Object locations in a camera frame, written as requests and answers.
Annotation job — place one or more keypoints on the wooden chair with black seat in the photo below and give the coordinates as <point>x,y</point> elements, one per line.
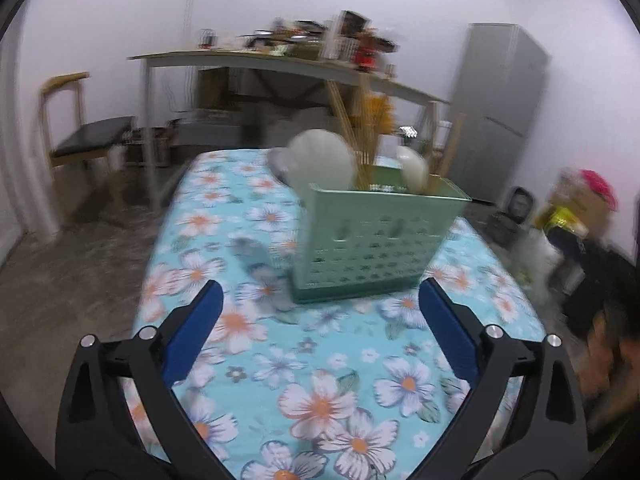
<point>90,135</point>

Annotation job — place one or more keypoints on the yellow-green package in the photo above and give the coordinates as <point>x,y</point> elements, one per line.
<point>557,217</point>

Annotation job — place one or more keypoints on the bunch of chopsticks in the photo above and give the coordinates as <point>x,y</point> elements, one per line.
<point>361,110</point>

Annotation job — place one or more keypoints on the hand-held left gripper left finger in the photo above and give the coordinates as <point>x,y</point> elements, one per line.
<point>192,332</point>

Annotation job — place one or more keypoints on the metal canister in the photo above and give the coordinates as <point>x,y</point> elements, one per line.
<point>341,47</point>

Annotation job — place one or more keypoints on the grey sack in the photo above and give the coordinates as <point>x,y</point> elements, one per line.
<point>300,122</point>

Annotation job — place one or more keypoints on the pink bag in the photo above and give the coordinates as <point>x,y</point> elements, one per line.
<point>600,187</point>

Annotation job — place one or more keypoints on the floral tablecloth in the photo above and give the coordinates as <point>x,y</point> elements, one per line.
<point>300,360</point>

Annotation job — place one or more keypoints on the small brown stool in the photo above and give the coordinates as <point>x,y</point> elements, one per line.
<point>147,146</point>

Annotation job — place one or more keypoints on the light wooden desk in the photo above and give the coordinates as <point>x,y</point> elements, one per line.
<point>225,57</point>

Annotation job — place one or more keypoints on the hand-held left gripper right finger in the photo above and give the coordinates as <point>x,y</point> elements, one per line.
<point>447,332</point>

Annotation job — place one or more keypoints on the grey refrigerator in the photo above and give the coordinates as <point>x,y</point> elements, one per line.
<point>500,110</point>

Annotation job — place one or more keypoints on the white plastic bag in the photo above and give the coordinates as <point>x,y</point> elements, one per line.
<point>537,260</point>

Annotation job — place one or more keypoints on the person's right hand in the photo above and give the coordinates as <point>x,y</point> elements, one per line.
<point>610,360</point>

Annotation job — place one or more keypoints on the red bottle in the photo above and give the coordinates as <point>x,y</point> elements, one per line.
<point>369,50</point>

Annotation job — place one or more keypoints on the green plastic utensil basket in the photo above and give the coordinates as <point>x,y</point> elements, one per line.
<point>370,240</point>

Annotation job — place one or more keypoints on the black box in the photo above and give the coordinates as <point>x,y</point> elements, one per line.
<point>354,22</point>

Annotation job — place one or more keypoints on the open cardboard box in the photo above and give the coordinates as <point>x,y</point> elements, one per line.
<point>585,207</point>

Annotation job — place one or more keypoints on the yellow bag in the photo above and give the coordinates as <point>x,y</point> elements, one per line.
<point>386,112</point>

